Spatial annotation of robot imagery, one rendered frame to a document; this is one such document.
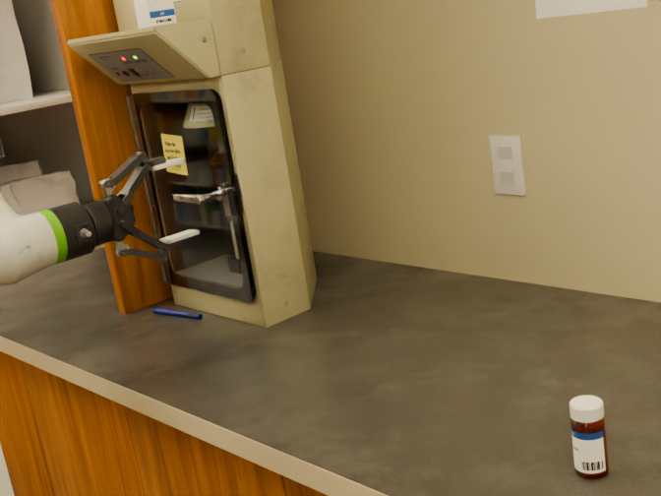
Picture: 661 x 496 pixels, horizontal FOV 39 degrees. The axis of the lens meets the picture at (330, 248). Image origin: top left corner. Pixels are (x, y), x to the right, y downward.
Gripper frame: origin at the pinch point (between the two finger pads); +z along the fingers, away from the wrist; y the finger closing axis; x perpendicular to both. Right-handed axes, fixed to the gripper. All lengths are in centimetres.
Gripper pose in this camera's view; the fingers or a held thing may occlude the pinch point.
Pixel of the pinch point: (183, 197)
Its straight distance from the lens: 173.7
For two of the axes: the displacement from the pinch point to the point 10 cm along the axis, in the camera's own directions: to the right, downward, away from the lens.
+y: -1.5, -9.6, -2.5
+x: -6.6, -0.9, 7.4
